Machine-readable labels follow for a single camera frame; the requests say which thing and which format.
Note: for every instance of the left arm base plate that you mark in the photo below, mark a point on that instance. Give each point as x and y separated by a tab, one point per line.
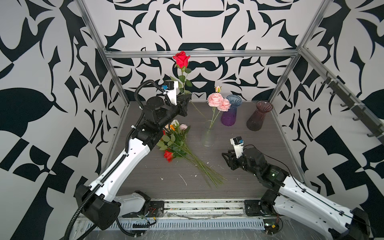
156	209

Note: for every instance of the aluminium front rail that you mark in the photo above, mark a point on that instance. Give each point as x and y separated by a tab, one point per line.
204	207

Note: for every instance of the purple blue glass vase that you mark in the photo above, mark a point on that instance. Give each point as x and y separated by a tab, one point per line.
229	118

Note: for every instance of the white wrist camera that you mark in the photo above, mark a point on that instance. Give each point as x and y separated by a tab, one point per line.
238	144
171	90

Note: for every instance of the clear glass vase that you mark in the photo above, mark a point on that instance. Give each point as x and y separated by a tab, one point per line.
208	135

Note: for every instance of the red rose stem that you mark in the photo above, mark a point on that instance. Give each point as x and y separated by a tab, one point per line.
182	61

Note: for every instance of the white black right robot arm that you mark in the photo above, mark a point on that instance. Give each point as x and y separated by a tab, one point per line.
288	197

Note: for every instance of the mixed artificial flower bouquet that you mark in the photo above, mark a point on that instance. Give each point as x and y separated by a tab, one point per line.
174	145

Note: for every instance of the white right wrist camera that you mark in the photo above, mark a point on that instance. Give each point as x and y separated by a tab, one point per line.
238	144

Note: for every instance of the black wall hook rack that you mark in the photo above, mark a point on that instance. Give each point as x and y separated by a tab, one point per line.
351	102

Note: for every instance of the white slotted cable duct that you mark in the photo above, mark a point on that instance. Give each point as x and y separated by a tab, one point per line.
199	224

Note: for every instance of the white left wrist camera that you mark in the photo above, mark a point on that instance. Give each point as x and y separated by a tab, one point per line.
171	90

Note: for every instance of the smoky pink glass vase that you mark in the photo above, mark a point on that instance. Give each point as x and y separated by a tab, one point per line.
255	122

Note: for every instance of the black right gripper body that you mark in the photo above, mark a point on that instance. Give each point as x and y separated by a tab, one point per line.
236	162

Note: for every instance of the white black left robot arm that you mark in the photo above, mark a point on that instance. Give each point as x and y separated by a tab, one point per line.
143	137

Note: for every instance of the pink peony flower stem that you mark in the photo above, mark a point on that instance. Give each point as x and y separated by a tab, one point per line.
218	103

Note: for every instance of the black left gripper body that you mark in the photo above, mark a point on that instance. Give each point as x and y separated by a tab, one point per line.
179	110

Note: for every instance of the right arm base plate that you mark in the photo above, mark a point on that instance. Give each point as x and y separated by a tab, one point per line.
259	208

